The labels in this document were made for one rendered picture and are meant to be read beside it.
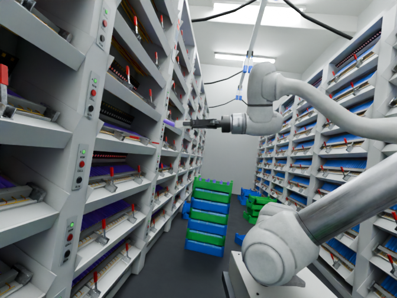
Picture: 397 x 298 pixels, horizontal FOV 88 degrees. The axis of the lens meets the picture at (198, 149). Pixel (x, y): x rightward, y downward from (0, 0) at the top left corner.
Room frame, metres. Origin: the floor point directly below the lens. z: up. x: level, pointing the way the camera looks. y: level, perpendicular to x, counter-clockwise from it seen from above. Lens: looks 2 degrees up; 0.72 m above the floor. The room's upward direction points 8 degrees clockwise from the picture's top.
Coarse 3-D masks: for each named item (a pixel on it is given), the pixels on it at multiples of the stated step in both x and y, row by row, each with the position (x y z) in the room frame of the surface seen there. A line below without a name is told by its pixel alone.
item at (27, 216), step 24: (0, 144) 0.50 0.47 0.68; (0, 168) 0.50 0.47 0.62; (24, 168) 0.53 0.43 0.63; (0, 192) 0.43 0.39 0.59; (24, 192) 0.48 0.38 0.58; (48, 192) 0.52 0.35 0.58; (0, 216) 0.41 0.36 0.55; (24, 216) 0.44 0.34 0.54; (48, 216) 0.48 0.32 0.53; (0, 240) 0.39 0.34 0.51
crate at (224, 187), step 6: (198, 180) 1.61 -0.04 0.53; (204, 180) 1.80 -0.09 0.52; (210, 180) 1.80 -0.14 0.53; (198, 186) 1.61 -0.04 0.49; (204, 186) 1.61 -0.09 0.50; (210, 186) 1.60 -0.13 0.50; (216, 186) 1.59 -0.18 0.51; (222, 186) 1.58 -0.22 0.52; (228, 186) 1.57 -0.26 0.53; (228, 192) 1.57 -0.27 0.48
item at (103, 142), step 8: (112, 120) 1.00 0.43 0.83; (136, 128) 1.22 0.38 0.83; (96, 136) 0.61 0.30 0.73; (104, 136) 0.69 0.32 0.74; (112, 136) 0.78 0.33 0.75; (144, 136) 1.20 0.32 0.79; (152, 136) 1.21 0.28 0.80; (96, 144) 0.63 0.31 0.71; (104, 144) 0.67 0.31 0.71; (112, 144) 0.72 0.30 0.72; (120, 144) 0.77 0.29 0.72; (128, 144) 0.84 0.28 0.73; (136, 144) 0.92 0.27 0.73; (152, 144) 1.21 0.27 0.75; (120, 152) 0.81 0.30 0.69; (128, 152) 0.88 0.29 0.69; (136, 152) 0.96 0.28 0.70; (144, 152) 1.06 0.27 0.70; (152, 152) 1.18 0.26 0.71
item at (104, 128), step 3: (105, 126) 0.74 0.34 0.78; (102, 129) 0.72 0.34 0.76; (105, 129) 0.74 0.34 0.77; (108, 129) 0.75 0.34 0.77; (111, 129) 0.77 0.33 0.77; (114, 129) 0.79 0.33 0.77; (117, 129) 0.83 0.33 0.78; (105, 132) 0.71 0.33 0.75; (111, 132) 0.76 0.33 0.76; (126, 132) 0.91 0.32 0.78; (129, 135) 0.94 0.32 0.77; (132, 135) 0.96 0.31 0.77; (135, 135) 0.99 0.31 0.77; (138, 135) 1.06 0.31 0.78; (132, 138) 0.94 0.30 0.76; (144, 138) 1.11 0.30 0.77; (147, 138) 1.17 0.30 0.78
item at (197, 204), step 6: (192, 198) 1.62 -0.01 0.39; (192, 204) 1.62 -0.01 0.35; (198, 204) 1.61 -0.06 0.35; (204, 204) 1.60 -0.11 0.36; (210, 204) 1.59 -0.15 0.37; (228, 204) 1.57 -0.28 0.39; (210, 210) 1.59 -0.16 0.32; (216, 210) 1.58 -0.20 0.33; (222, 210) 1.58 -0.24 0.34; (228, 210) 1.57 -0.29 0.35
